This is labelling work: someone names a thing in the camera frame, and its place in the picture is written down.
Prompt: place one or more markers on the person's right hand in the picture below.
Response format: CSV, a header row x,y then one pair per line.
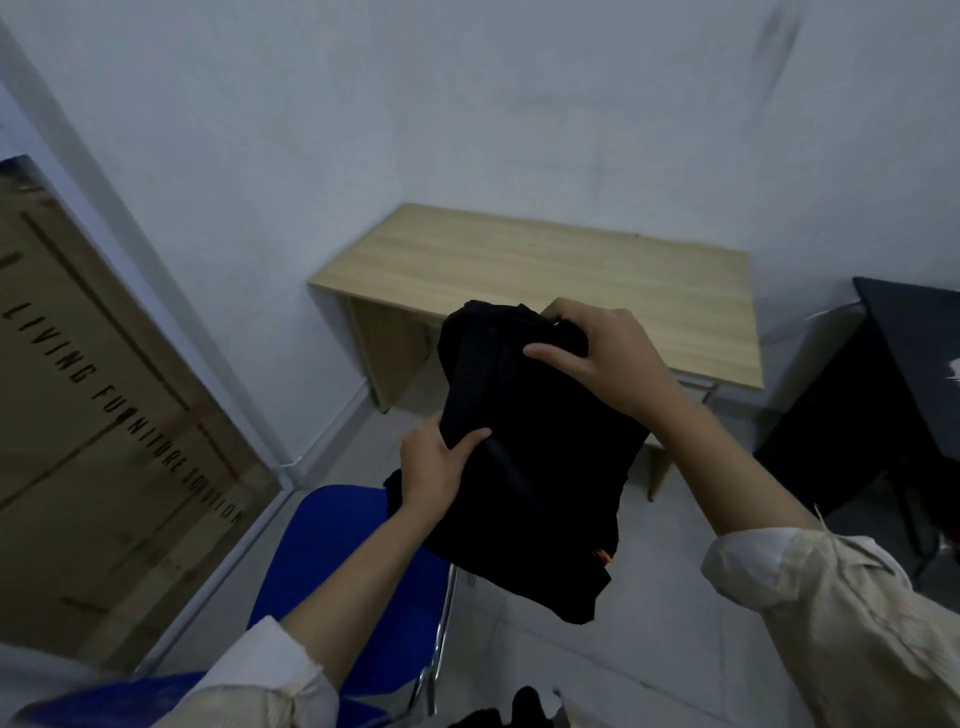
x,y
616,360

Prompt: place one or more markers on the person's left hand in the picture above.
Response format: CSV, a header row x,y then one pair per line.
x,y
429,472

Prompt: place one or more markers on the person's right thumb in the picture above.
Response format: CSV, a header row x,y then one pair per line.
x,y
559,358

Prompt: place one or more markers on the person's left thumb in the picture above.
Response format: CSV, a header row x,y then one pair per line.
x,y
466,442

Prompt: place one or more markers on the black garment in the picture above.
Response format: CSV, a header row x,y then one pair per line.
x,y
536,457

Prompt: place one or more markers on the person's right forearm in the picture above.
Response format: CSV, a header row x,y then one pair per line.
x,y
765,525

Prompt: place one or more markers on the light wooden table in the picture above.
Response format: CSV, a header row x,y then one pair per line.
x,y
540,270

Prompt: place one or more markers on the blue plastic chair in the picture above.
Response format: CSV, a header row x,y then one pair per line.
x,y
337,540

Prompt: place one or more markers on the black cloth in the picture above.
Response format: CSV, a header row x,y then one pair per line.
x,y
517,711

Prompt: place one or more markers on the black table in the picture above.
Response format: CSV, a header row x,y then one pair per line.
x,y
892,420

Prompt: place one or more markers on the brown cardboard box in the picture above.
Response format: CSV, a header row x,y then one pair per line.
x,y
90,420

